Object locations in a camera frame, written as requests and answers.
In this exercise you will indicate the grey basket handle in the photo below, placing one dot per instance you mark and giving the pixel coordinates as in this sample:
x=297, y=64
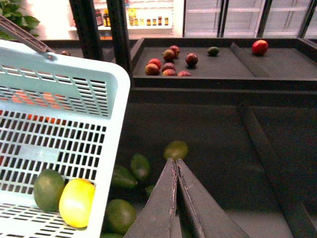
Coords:
x=26, y=38

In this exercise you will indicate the green plant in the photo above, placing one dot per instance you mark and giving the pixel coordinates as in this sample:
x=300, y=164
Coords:
x=16, y=13

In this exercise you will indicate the yellow mango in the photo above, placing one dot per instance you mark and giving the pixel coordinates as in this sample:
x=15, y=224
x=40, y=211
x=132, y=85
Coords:
x=75, y=203

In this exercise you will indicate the dark green avocado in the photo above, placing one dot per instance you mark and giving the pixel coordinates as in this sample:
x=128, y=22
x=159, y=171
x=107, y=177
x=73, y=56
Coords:
x=140, y=167
x=123, y=178
x=119, y=216

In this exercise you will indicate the red apple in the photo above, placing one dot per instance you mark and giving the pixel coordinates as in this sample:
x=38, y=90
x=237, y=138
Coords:
x=260, y=47

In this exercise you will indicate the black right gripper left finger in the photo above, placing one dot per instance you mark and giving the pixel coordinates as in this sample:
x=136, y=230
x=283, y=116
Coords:
x=156, y=218

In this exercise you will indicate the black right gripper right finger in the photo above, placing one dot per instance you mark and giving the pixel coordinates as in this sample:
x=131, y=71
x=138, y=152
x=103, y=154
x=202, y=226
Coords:
x=199, y=214

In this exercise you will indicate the glass door refrigerator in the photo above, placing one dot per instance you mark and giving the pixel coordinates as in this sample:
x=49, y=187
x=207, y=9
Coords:
x=250, y=19

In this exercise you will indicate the dark wooden display stand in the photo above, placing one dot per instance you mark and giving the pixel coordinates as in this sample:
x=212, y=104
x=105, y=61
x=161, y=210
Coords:
x=250, y=124

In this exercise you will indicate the light blue plastic basket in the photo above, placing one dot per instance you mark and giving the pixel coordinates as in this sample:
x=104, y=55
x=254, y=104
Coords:
x=61, y=113

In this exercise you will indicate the green avocado on shelf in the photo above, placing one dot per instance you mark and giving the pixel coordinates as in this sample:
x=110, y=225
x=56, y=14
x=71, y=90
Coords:
x=213, y=51

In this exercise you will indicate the red mango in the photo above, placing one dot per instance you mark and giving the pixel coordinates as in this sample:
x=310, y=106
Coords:
x=191, y=59
x=151, y=69
x=168, y=55

